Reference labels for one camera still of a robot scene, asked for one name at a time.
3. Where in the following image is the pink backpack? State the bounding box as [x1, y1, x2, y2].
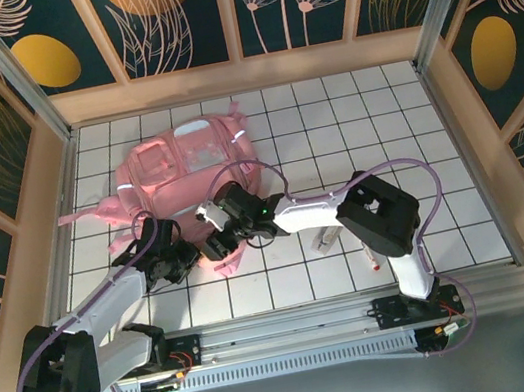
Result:
[41, 97, 281, 306]

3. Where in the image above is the small clear stationery package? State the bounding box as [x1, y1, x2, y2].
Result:
[307, 222, 349, 257]

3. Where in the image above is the red and white marker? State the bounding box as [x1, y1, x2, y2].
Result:
[360, 236, 384, 274]

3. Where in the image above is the small electronics board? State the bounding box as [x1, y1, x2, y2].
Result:
[414, 319, 473, 360]
[136, 368, 196, 392]

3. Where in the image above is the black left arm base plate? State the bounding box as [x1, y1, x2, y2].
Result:
[150, 332, 206, 376]

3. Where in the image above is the aluminium table side rail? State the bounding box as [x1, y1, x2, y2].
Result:
[414, 48, 524, 278]
[2, 126, 115, 359]

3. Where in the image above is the aluminium mounting rail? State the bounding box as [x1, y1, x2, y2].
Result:
[13, 264, 524, 392]

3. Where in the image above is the slotted grey cable duct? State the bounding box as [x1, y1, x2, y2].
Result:
[95, 332, 426, 392]

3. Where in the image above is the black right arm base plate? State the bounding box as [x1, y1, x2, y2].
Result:
[371, 283, 467, 332]

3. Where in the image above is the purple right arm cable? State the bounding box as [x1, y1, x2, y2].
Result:
[200, 125, 483, 392]

